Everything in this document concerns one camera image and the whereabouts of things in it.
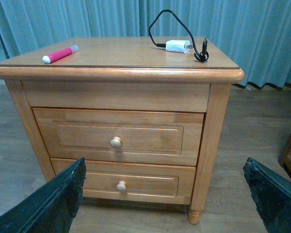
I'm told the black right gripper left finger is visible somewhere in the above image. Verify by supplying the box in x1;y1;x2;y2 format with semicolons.
0;157;86;233

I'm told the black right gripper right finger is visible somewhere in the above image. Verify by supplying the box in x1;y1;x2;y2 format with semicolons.
243;157;291;233

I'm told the wooden drawer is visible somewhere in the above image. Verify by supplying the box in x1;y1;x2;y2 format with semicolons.
49;157;197;205
33;108;204;166

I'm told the drawer round knob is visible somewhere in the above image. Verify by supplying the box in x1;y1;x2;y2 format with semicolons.
110;136;122;149
116;181;127;192

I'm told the pink marker with white cap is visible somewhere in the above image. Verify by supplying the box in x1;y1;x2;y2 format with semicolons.
42;45;79;64

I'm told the wooden nightstand cabinet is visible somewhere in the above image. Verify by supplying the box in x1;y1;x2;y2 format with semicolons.
0;37;244;224

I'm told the light blue curtain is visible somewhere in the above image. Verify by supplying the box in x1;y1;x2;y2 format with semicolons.
0;0;291;87

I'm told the white charger adapter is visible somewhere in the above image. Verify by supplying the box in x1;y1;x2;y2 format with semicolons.
165;40;191;53

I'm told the black usb cable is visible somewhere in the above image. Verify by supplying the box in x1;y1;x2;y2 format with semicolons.
148;9;210;63

